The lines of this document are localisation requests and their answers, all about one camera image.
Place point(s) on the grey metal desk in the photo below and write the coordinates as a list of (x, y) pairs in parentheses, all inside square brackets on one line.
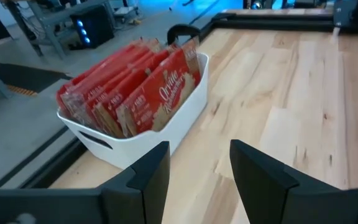
[(47, 28)]

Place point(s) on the red popcorn bag clear wrap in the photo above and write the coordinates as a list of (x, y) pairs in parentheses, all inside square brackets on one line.
[(72, 99), (163, 90), (116, 99), (86, 102), (100, 97), (61, 96)]

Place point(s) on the black ribbed floor mat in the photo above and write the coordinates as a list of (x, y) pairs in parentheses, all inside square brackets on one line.
[(26, 76)]

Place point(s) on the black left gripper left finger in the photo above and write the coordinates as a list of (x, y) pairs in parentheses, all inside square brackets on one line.
[(120, 205)]

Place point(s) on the black aluminium table frame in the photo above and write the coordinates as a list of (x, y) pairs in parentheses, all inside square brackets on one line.
[(275, 23)]

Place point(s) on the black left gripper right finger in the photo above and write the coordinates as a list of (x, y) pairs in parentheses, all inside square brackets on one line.
[(291, 205)]

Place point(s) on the white plastic basket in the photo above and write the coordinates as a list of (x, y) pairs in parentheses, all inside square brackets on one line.
[(182, 124)]

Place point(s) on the black computer blue lights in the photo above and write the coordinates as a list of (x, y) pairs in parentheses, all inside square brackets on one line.
[(98, 28)]

